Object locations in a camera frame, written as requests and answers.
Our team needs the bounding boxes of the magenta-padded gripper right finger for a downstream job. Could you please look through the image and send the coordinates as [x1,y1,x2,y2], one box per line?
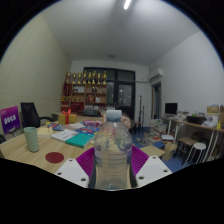
[130,144,173,188]

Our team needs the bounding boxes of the white wall air conditioner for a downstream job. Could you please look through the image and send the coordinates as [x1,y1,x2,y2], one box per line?
[148,68,164,83]

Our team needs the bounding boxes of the floor piles of books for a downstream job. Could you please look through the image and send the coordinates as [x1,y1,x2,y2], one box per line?
[146,118,176,149]

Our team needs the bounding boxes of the clear plastic water bottle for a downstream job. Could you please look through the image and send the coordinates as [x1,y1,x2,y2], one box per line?
[93,109,134,191]

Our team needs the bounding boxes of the pale green ribbed cup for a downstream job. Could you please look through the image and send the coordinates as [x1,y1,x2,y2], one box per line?
[23,126,40,153]

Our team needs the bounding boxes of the brown wooden stool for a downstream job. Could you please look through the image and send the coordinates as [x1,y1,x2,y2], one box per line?
[174,135,198,161]

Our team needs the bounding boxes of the yellow gift box red ribbon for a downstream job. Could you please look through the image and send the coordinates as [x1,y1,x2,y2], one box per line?
[58,109,78,126]

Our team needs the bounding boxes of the black tripod stand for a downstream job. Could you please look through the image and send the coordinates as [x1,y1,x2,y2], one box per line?
[138,95,146,134]

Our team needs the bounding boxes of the teal book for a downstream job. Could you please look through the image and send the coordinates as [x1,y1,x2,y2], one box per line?
[64,132,95,149]

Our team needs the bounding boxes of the black computer monitor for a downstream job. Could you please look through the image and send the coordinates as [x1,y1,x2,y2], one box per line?
[164,102,179,116]

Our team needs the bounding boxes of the dark glass double door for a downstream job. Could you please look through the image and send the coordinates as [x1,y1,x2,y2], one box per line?
[83,67,137,121]

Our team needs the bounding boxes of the cluttered wooden side desk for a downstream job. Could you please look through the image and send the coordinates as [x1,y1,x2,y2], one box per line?
[161,114,224,161]

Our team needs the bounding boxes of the black mesh office chair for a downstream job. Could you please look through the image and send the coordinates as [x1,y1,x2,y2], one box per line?
[20,101,56,129]

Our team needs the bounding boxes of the white round stool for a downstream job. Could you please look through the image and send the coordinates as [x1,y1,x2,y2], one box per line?
[184,142,208,166]

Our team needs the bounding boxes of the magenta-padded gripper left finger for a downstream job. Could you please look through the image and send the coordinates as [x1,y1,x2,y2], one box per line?
[54,147,97,188]

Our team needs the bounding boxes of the purple sign board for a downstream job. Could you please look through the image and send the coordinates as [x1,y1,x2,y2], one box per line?
[0,105,22,135]

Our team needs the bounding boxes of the pale yellow paper pad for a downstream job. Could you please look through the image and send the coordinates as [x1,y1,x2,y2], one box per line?
[37,127,54,137]

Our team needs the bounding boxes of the pink patterned packet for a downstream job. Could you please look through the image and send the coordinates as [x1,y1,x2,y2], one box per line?
[83,119,102,128]

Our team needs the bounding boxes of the flat round red coaster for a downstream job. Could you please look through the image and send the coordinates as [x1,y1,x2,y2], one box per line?
[45,151,65,164]

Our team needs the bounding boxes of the wooden shelf unit with trophies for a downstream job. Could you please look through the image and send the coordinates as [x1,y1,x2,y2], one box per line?
[60,69,108,116]

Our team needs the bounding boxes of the white book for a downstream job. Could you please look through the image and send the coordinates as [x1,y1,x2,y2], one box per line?
[50,128,79,143]

